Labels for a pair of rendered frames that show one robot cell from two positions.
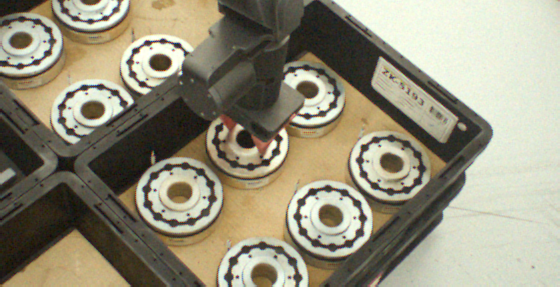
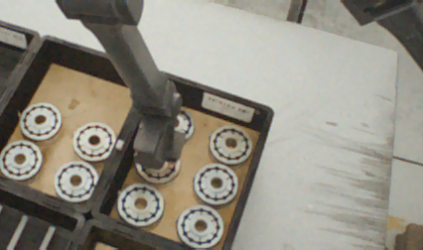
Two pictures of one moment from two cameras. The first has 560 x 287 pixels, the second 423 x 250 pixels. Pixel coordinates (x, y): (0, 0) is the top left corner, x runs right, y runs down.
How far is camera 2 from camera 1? 0.41 m
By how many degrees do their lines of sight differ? 10
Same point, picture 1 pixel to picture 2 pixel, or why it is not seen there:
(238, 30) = (154, 121)
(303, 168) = (189, 163)
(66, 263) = not seen: outside the picture
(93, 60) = (56, 152)
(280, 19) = (176, 110)
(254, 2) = (164, 109)
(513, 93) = (258, 72)
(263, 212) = (181, 193)
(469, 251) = (274, 165)
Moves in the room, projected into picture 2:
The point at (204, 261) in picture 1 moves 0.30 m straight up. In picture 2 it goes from (166, 230) to (176, 174)
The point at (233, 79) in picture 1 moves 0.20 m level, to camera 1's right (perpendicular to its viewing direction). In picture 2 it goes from (162, 146) to (258, 125)
